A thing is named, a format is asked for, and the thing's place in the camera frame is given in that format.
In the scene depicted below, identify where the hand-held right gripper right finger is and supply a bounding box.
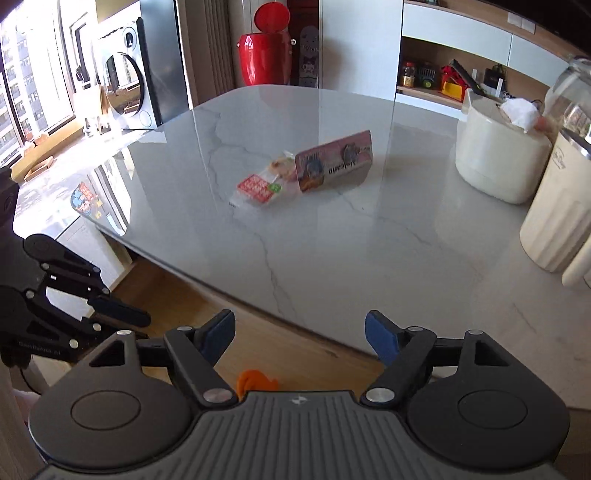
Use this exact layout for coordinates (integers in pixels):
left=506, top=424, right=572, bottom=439
left=360, top=310, right=511, bottom=409

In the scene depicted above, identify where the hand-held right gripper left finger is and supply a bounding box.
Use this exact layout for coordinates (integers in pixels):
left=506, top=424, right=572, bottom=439
left=88, top=310, right=238, bottom=409

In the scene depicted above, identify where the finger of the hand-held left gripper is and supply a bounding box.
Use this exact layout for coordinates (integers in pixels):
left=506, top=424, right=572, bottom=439
left=25, top=288, right=149, bottom=352
left=37, top=259, right=152, bottom=328

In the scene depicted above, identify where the orange plastic toy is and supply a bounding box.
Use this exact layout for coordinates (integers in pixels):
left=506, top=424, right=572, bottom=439
left=235, top=369, right=279, bottom=400

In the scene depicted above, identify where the cartoon sticker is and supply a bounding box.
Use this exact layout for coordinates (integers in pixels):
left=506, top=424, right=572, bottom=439
left=69, top=180, right=105, bottom=220

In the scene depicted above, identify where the clear snack packet red label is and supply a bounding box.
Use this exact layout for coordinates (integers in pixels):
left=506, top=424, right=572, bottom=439
left=229, top=159, right=298, bottom=209

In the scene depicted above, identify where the cardboard box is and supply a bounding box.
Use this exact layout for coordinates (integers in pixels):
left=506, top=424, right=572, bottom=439
left=21, top=133, right=57, bottom=182

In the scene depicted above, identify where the pink cartoon card package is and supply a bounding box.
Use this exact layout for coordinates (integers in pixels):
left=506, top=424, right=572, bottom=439
left=294, top=130, right=376, bottom=193

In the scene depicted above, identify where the white round bucket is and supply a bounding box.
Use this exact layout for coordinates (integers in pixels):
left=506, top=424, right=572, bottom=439
left=455, top=88, right=553, bottom=205

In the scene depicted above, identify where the cream ribbed jug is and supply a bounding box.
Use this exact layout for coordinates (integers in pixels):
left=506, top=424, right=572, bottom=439
left=519, top=129, right=591, bottom=291

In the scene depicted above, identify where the white washing machine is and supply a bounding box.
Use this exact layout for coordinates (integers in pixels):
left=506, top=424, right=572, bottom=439
left=91, top=16, right=163, bottom=131

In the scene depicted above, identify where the large window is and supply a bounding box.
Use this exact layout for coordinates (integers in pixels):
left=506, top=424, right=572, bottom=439
left=0, top=14, right=77, bottom=164

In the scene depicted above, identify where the red toy vehicle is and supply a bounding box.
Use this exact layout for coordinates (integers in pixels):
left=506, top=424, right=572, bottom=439
left=438, top=65, right=468, bottom=104

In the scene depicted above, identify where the dark grey refrigerator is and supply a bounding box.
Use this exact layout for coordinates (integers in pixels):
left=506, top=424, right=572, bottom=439
left=139, top=0, right=194, bottom=125

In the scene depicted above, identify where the white ribbed radiator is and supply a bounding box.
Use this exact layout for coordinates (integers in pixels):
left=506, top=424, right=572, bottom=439
left=202, top=0, right=237, bottom=95

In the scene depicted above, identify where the cartoon print skateboard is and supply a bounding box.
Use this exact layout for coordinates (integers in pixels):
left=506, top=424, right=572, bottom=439
left=295, top=25, right=321, bottom=88

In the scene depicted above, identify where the red trash can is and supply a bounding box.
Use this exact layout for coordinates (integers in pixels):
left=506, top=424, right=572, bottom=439
left=236, top=2, right=294, bottom=88

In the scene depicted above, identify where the tall white glass container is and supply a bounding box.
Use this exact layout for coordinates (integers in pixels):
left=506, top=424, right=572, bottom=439
left=544, top=56, right=591, bottom=141

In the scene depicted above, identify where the white wall shelf unit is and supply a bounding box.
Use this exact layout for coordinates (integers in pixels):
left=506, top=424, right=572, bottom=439
left=396, top=0, right=591, bottom=114

